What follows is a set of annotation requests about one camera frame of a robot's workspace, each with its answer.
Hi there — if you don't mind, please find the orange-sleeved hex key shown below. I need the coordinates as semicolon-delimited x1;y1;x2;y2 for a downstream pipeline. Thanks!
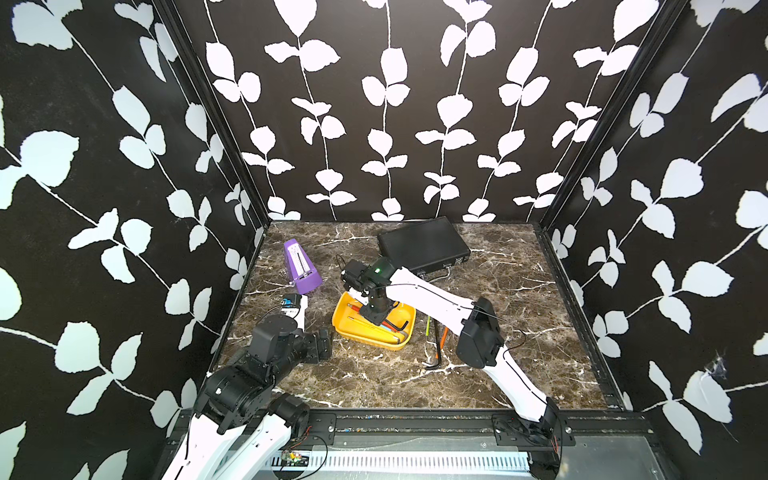
436;328;450;358

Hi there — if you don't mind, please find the large black hex key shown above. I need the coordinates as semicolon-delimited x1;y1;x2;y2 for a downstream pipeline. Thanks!
423;323;442;371

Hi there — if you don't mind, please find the yellow-sleeved hex key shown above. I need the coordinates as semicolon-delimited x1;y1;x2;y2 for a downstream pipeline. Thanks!
347;316;402;345

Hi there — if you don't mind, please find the red-sleeved hex key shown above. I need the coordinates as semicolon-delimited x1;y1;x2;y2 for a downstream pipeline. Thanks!
348;303;414;343

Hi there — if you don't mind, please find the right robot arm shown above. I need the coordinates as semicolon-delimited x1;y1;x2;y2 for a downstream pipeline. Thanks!
341;257;559;435

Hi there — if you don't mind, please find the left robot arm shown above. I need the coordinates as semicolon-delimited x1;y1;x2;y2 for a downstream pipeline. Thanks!
153;313;332;479

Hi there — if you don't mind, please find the yellow plastic storage tray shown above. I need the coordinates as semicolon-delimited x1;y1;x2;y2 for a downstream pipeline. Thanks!
332;292;416;351

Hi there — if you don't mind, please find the black metal case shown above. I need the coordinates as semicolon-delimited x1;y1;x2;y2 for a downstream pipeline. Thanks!
377;217;471;277

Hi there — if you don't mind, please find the purple metronome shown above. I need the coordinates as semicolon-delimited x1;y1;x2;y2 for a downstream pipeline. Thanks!
284;239;323;295

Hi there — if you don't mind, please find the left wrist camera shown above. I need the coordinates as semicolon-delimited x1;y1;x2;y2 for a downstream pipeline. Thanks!
281;293;309;329

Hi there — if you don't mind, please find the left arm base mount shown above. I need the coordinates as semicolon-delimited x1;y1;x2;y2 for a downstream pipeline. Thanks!
286;410;337;449

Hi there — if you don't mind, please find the white slotted cable duct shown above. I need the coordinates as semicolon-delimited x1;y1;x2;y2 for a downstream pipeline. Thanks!
261;450;530;476

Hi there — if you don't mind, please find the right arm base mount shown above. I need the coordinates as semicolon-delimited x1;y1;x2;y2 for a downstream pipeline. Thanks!
491;412;575;449

